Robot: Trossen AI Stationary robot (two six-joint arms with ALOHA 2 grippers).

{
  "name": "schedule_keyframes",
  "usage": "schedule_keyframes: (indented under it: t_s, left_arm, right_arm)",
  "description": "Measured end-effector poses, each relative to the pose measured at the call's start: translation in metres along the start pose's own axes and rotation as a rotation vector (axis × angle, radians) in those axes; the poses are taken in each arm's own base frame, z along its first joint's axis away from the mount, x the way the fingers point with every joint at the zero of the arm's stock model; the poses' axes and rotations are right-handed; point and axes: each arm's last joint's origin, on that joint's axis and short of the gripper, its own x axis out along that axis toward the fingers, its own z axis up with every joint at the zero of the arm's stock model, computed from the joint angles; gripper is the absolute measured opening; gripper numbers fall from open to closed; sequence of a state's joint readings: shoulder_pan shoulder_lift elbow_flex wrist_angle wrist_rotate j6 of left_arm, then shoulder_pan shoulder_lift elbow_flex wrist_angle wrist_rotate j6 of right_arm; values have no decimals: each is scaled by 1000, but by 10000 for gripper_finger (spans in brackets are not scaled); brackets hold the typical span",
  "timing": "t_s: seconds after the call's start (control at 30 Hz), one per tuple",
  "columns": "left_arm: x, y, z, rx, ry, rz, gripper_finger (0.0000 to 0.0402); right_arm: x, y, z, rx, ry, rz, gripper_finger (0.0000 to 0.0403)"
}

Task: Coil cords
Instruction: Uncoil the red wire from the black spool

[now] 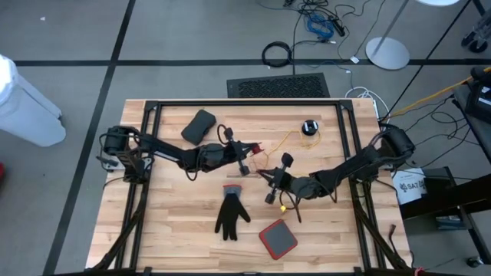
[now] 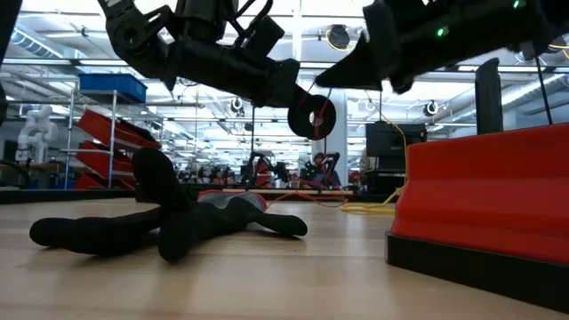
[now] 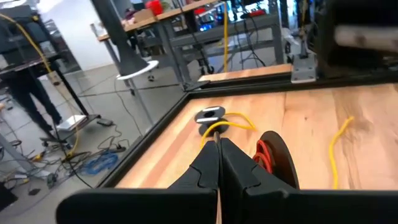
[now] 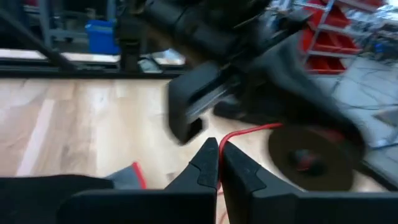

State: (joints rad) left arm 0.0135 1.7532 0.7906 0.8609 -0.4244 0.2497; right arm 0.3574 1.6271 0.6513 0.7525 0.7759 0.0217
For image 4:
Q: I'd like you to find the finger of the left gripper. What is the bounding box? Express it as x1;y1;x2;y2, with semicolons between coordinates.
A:
248;32;365;157

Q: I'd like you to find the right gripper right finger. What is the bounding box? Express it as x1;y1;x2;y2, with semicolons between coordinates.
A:
220;141;398;224

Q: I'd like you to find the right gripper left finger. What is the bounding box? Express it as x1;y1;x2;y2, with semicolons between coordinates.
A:
55;137;220;224

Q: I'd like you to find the red cord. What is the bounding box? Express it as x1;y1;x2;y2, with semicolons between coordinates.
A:
216;123;284;224

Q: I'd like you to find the black plastic cord spool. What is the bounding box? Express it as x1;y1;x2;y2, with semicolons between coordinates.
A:
267;124;364;192

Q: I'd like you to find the red storage bin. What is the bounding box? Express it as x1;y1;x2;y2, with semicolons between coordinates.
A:
306;30;362;54
323;0;386;29
306;55;346;75

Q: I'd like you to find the metal shelf rack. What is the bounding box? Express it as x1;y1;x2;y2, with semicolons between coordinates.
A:
300;0;398;75

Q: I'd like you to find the black glove grey red cuff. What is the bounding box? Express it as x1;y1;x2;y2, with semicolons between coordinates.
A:
0;161;147;224

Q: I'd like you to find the blue plastic crate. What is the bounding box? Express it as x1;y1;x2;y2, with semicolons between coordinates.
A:
85;20;121;55

